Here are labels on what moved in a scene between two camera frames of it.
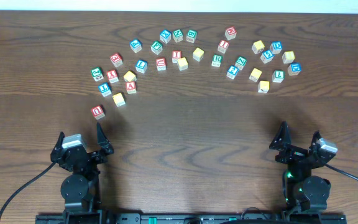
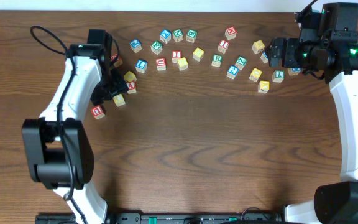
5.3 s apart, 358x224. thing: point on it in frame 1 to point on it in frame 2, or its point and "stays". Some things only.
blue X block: (165, 35) stays
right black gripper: (298, 154) to (275, 52)
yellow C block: (119, 99) stays
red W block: (230, 33) stays
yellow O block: (198, 54) stays
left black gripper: (84, 156) to (110, 90)
